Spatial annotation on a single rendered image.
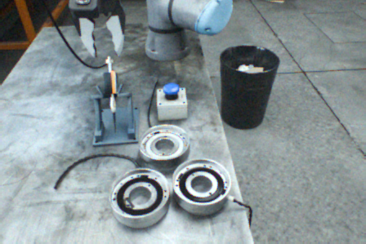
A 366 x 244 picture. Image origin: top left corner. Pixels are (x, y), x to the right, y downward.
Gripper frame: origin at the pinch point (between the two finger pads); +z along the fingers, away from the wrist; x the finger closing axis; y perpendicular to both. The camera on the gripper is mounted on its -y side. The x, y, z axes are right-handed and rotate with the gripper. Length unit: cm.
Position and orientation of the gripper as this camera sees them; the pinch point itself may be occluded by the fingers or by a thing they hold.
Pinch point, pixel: (105, 52)
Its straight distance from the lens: 67.8
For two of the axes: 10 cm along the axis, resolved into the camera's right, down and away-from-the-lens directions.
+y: -0.9, -6.0, 7.9
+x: -10.0, 0.7, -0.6
